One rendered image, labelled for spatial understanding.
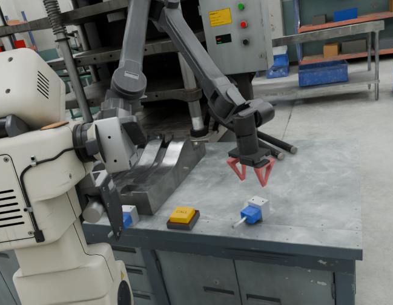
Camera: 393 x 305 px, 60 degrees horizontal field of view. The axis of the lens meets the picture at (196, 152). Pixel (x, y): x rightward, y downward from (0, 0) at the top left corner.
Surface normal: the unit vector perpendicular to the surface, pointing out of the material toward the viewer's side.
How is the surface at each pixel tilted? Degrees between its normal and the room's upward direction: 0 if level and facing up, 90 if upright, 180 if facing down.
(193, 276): 90
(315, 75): 93
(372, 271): 1
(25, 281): 82
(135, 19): 44
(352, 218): 0
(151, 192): 90
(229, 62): 90
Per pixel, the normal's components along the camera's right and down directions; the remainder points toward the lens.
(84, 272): -0.04, 0.25
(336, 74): -0.26, 0.44
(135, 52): 0.40, -0.52
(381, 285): -0.18, -0.91
